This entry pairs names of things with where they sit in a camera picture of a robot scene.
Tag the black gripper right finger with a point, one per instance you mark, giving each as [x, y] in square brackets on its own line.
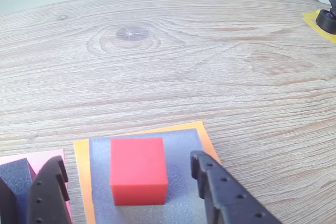
[231, 197]

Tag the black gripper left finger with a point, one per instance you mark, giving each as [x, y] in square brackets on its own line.
[47, 197]

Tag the medium black square block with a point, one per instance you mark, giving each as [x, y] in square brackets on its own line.
[18, 174]

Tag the pink paper sheet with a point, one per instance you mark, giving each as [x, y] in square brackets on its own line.
[47, 155]

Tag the large grey square block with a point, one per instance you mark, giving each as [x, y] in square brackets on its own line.
[181, 150]

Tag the small red cube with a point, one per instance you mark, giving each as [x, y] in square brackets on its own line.
[139, 169]

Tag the orange paper sheet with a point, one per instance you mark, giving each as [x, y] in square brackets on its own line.
[82, 176]

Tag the yellow tape piece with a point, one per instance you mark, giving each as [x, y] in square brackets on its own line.
[311, 20]

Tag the black camera stand foot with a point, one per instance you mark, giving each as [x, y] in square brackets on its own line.
[326, 23]

